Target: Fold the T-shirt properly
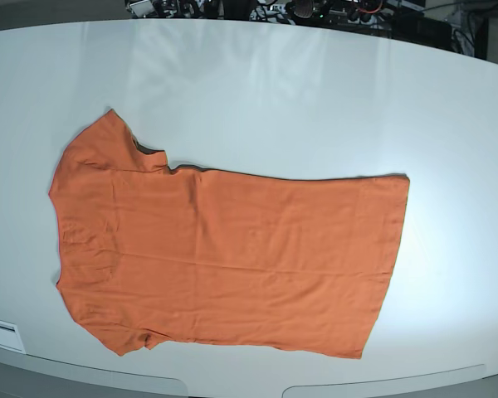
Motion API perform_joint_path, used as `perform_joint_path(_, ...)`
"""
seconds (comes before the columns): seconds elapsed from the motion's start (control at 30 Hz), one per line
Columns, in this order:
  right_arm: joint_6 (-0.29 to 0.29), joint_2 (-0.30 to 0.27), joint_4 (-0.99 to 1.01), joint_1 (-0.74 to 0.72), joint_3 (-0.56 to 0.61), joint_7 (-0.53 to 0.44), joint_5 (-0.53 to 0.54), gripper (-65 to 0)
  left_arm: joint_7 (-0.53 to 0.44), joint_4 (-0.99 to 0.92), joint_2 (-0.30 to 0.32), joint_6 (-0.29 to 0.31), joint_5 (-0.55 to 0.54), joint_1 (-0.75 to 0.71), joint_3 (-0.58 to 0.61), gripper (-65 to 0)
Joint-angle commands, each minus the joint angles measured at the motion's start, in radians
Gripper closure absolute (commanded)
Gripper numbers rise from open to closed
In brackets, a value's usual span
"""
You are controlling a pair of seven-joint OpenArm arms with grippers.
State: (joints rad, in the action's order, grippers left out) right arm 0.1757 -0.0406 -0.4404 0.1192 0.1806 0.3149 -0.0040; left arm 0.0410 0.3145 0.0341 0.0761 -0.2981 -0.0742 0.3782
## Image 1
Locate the white label plate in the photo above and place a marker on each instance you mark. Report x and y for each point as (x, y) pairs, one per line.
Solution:
(10, 338)

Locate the white power strip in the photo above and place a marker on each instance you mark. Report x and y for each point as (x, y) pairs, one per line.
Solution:
(317, 13)

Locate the orange T-shirt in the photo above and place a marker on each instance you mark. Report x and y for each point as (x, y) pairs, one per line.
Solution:
(152, 254)

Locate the black equipment box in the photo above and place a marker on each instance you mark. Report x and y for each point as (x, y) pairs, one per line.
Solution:
(423, 31)

